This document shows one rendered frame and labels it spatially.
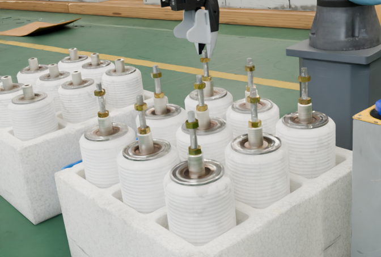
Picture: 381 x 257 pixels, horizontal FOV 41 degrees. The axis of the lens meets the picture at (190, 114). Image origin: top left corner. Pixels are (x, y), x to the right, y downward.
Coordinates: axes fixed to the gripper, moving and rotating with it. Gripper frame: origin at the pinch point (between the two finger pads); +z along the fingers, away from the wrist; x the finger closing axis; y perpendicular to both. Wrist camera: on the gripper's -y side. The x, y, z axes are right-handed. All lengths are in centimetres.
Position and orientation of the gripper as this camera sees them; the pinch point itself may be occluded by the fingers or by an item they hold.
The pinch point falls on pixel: (207, 48)
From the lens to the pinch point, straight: 98.4
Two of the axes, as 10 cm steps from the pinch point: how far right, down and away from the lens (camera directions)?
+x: 4.5, 2.7, -8.5
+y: -8.9, 2.4, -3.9
